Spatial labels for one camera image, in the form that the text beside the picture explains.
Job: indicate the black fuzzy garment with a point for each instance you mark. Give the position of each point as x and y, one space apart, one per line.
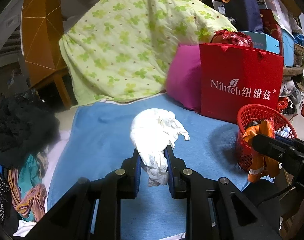
27 126

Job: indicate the red Nilrich paper bag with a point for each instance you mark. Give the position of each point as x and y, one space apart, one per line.
234 76

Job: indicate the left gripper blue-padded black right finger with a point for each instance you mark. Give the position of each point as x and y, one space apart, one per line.
177 186

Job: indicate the green floral quilt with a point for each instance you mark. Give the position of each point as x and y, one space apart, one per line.
121 50

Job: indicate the colourful clothes pile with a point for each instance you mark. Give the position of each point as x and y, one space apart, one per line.
22 193

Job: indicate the red plastic bag in bag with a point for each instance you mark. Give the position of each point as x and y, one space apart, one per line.
232 37

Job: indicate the blue blanket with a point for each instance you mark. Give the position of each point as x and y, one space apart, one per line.
100 140

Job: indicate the orange plastic wrapper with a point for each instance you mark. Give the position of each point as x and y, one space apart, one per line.
260 152

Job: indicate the red mesh waste basket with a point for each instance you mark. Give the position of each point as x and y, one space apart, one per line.
254 119

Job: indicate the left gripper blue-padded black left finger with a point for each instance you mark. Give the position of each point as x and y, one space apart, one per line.
130 183

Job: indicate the magenta pillow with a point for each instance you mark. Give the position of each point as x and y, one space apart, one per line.
183 82

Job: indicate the white tissue paper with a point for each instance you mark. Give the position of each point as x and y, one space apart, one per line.
152 130

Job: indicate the light blue cardboard box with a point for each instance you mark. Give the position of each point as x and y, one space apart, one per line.
263 41

